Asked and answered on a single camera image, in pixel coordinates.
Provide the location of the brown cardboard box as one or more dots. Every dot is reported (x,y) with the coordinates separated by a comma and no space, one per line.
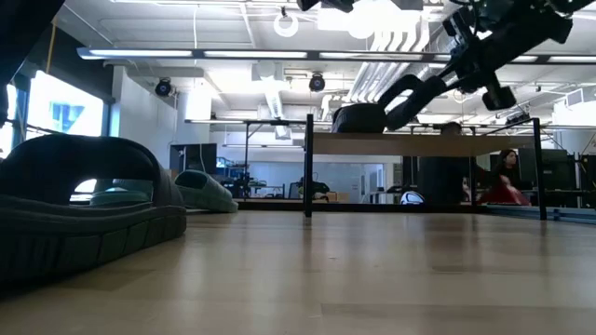
(337,197)

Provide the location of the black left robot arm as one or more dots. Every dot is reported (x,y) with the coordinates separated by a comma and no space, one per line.
(18,37)

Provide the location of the long ceiling light bar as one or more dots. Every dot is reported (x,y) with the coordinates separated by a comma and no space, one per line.
(139,53)

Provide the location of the black aluminium rail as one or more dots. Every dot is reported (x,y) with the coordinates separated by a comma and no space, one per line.
(535,213)

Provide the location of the round black ceiling speaker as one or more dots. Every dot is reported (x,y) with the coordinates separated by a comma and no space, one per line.
(163,87)
(317,83)

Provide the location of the wooden shelf with black frame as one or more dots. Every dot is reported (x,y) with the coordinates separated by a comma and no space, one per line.
(419,144)

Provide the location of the green rubber slide sandal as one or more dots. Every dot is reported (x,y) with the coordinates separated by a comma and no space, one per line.
(205,193)
(121,197)

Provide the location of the large bright window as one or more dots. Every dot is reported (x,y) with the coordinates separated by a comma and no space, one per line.
(65,107)

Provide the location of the black and white football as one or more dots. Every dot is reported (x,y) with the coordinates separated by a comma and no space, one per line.
(412,198)

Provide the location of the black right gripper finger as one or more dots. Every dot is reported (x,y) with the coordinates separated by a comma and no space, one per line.
(463,83)
(454,62)

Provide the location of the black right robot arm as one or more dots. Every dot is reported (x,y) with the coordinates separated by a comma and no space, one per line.
(554,23)

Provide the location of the black monitor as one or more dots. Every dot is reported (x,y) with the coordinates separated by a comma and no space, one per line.
(195,158)
(554,170)

